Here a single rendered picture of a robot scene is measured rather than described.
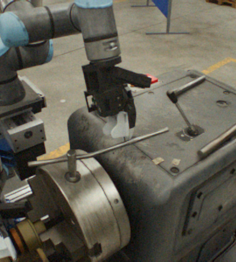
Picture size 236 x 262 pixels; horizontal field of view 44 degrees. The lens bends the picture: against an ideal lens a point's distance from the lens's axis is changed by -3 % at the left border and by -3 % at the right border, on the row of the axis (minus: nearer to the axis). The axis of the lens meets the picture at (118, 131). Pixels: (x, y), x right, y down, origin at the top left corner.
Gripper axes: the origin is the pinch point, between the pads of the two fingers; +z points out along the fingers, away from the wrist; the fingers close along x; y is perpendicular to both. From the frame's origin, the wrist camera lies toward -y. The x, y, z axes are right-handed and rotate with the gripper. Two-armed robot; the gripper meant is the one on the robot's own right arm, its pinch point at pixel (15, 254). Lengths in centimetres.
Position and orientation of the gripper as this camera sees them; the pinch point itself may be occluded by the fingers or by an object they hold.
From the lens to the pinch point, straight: 83.0
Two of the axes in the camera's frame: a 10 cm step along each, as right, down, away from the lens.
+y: -8.1, 3.5, -4.7
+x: 0.0, -8.0, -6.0
